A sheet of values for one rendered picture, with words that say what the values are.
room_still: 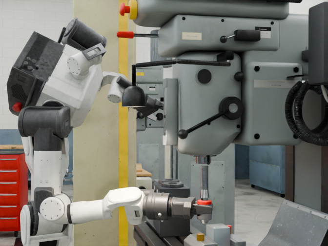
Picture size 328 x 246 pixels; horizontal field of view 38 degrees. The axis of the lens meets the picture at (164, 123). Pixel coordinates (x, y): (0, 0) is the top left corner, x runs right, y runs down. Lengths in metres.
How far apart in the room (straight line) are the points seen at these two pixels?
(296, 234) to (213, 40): 0.71
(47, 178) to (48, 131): 0.15
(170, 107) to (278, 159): 7.39
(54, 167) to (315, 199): 0.86
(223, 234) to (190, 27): 0.61
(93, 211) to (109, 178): 1.64
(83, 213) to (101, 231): 1.69
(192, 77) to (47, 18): 9.32
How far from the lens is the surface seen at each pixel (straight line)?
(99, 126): 3.20
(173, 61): 1.31
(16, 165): 5.94
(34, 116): 1.60
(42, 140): 1.59
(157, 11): 1.41
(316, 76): 1.32
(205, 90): 1.44
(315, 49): 1.33
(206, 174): 1.53
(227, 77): 1.46
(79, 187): 3.22
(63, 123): 1.58
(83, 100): 1.68
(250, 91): 1.47
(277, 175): 8.90
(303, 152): 1.71
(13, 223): 6.06
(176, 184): 1.89
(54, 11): 10.70
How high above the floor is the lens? 1.42
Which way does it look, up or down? 1 degrees down
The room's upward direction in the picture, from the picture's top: straight up
